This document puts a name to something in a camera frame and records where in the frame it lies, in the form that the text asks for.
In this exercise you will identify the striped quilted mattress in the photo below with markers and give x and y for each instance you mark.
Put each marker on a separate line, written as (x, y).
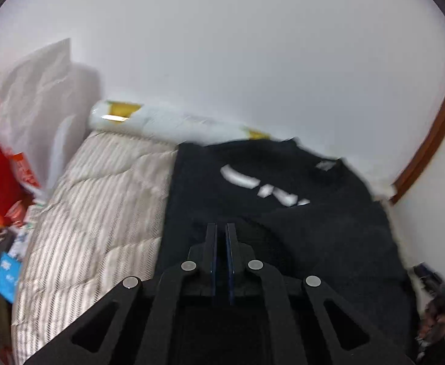
(93, 216)

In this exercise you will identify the black sweatshirt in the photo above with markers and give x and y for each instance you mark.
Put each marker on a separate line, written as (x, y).
(321, 243)

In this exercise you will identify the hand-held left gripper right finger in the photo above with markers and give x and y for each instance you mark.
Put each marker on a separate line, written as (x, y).
(230, 266)

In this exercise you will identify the white plastic shopping bag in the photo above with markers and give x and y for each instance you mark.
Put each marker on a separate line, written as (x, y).
(36, 95)

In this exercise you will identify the rolled white printed paper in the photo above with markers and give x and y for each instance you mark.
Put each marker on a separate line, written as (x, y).
(161, 121)

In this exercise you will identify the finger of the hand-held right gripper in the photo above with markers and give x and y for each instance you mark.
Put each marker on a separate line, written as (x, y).
(425, 273)

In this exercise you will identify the brown wooden door frame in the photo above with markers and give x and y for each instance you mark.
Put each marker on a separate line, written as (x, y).
(435, 129)

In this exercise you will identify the blue box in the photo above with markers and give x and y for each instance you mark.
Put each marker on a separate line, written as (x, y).
(6, 277)

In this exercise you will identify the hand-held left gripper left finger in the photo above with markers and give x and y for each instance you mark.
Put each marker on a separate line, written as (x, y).
(213, 262)

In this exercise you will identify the person's right hand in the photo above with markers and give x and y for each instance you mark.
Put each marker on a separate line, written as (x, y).
(435, 317)

